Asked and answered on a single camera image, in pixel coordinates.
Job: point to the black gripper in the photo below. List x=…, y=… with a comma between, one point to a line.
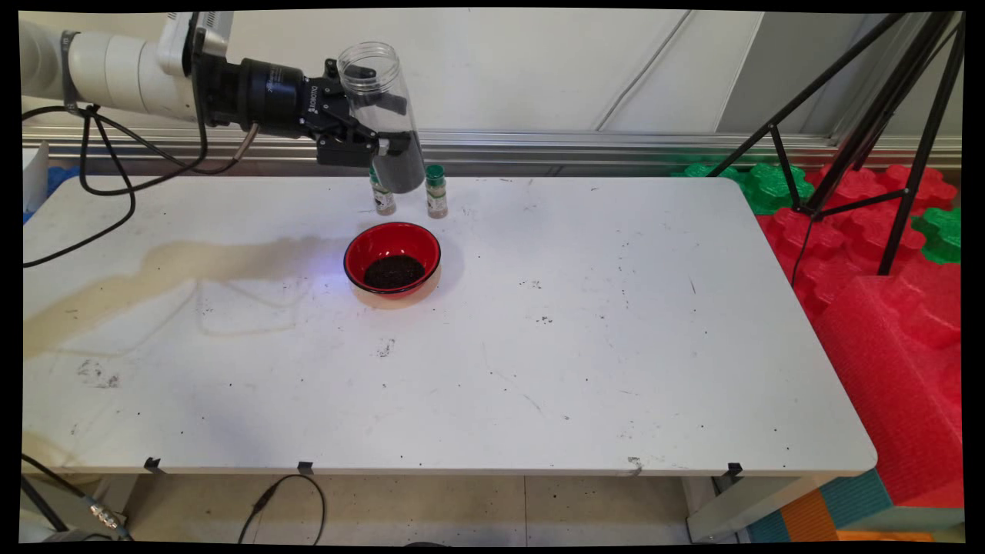
x=269, y=96

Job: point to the clear jar with black granules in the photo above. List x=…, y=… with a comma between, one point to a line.
x=404, y=173

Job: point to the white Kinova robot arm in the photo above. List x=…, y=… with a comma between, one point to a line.
x=115, y=73

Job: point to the spice bottle with dark label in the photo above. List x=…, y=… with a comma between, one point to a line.
x=383, y=201

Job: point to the spice bottle with tan contents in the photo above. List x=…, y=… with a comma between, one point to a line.
x=436, y=196

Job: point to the red bowl with black rim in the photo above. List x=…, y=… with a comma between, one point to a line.
x=392, y=240

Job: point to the black granule pile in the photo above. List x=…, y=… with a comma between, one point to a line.
x=394, y=271

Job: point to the large green foam block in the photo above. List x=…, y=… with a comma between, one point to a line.
x=762, y=192

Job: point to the red interlocking foam blocks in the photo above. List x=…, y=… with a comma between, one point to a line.
x=846, y=246

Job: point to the black tripod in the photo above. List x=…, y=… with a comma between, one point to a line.
x=877, y=114

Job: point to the large red foam block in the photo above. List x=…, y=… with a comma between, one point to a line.
x=893, y=385

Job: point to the small green foam block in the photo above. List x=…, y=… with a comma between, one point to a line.
x=943, y=235

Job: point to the teal foam mat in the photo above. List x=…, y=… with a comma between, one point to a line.
x=854, y=496

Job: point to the aluminium rail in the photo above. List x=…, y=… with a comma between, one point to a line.
x=539, y=142

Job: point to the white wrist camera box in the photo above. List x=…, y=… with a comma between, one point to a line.
x=177, y=38

